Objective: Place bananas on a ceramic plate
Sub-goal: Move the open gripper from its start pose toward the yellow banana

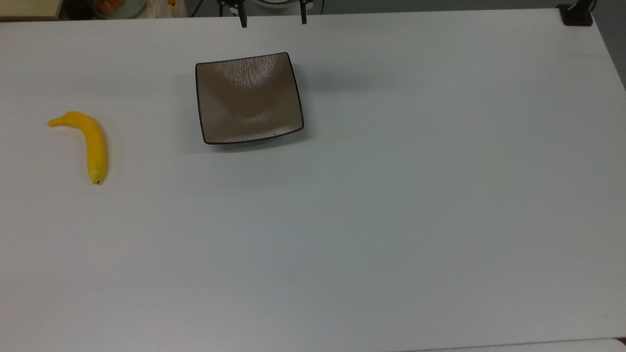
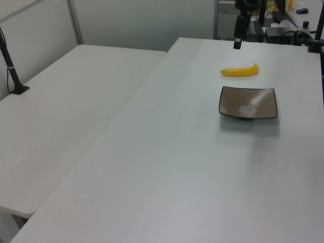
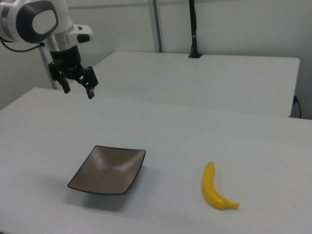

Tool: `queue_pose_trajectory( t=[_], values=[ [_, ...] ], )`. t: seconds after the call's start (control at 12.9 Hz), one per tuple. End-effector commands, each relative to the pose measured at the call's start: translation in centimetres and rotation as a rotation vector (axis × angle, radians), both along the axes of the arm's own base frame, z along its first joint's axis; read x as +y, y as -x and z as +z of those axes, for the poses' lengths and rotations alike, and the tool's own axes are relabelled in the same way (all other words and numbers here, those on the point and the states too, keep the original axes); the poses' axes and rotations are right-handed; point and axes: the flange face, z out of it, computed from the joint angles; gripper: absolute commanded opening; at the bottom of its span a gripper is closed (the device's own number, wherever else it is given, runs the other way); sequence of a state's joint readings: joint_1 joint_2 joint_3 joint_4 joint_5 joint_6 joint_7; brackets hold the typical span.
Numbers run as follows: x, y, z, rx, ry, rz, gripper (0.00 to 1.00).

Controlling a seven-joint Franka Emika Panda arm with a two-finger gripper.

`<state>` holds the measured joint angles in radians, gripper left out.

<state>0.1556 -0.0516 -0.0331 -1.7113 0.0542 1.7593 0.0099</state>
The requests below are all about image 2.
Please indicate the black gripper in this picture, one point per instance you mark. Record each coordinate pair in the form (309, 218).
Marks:
(246, 4)

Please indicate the yellow banana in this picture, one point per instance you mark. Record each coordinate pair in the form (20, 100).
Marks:
(240, 72)

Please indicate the square brown ceramic plate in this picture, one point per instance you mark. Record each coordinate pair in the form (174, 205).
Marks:
(248, 102)

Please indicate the perforated grey metal panel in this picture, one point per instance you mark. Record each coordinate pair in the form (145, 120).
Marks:
(224, 17)

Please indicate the black electronics box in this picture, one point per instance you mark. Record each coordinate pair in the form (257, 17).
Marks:
(277, 35)

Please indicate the black computer mouse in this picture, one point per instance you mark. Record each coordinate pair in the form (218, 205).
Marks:
(302, 10)

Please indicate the small black cylinder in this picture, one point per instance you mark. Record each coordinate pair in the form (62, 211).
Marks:
(306, 24)

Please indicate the black clamp stand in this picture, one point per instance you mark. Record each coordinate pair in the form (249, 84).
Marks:
(317, 38)

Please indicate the white side table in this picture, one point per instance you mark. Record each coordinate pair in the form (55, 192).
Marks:
(63, 108)

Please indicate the grey partition corner post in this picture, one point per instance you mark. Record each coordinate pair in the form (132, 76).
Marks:
(75, 20)

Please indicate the black camera stand pole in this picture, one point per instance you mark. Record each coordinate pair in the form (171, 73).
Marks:
(11, 73)

